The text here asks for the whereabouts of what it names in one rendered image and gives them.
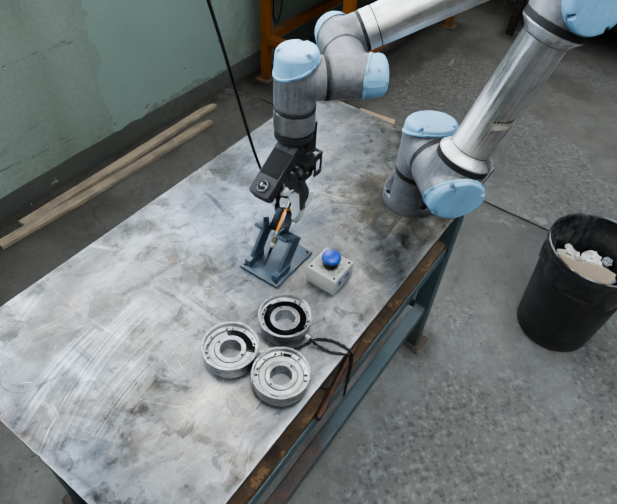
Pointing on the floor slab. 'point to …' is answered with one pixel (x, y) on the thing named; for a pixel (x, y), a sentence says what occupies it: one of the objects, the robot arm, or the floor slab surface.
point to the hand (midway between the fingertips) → (284, 215)
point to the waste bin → (558, 281)
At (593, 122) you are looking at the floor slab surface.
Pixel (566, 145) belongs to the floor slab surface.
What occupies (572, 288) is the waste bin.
